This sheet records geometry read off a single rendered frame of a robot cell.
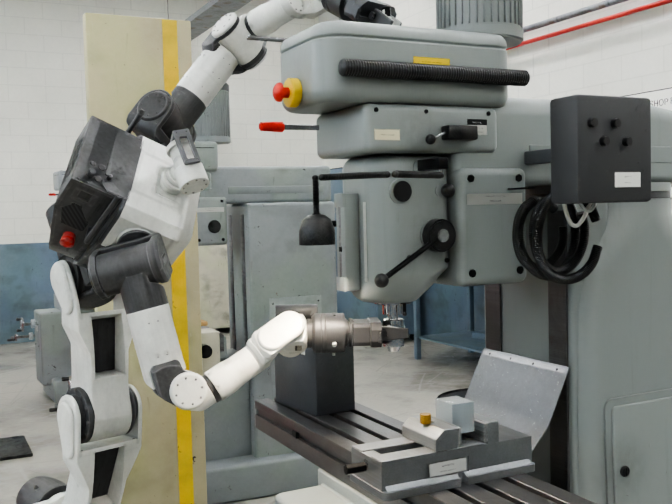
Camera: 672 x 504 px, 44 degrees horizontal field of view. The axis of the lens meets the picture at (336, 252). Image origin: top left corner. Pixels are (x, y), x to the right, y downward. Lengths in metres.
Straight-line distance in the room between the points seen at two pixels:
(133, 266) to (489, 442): 0.80
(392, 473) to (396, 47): 0.84
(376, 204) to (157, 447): 2.04
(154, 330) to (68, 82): 9.19
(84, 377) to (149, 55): 1.65
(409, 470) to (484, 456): 0.17
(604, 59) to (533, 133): 5.45
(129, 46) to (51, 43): 7.46
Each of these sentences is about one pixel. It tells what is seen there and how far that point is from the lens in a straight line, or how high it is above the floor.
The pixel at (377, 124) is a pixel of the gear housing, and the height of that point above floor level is 1.69.
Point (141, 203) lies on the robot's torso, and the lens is 1.83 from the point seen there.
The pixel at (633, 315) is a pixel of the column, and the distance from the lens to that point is 2.04.
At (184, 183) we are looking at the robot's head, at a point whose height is 1.58.
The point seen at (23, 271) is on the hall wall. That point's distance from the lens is 10.64.
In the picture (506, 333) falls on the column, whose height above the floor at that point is 1.19.
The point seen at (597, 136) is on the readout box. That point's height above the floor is 1.64.
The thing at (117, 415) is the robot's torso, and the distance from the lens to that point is 2.18.
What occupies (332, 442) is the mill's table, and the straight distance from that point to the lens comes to 1.93.
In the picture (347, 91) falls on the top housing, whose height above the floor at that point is 1.75.
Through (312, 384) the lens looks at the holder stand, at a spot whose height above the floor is 1.07.
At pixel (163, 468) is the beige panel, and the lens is 3.56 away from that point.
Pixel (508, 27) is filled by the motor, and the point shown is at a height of 1.91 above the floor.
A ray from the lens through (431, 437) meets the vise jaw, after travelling 1.61.
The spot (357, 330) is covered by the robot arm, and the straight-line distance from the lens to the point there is 1.80.
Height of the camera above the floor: 1.52
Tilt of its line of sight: 3 degrees down
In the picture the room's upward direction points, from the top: 2 degrees counter-clockwise
